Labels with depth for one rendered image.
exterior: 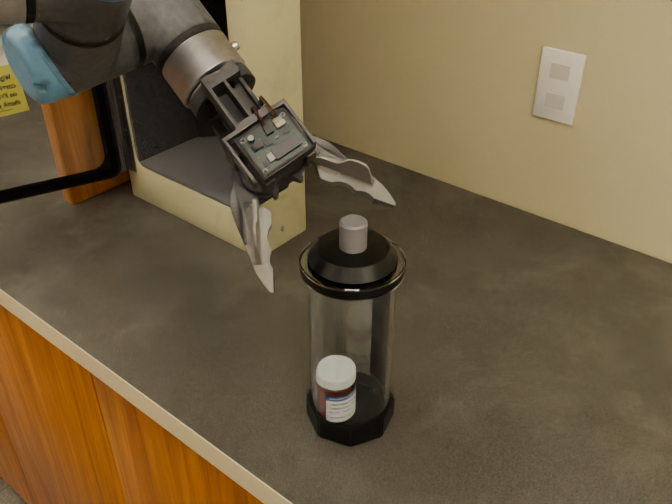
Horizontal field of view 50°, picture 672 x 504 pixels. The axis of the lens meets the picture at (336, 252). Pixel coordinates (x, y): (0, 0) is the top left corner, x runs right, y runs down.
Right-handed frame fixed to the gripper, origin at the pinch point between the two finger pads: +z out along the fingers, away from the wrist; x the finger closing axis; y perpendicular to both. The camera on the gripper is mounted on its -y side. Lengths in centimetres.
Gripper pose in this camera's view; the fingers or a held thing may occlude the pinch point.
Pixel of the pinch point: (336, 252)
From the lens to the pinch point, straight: 71.3
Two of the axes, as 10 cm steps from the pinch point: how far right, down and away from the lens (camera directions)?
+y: 0.7, -1.9, -9.8
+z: 5.9, 8.0, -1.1
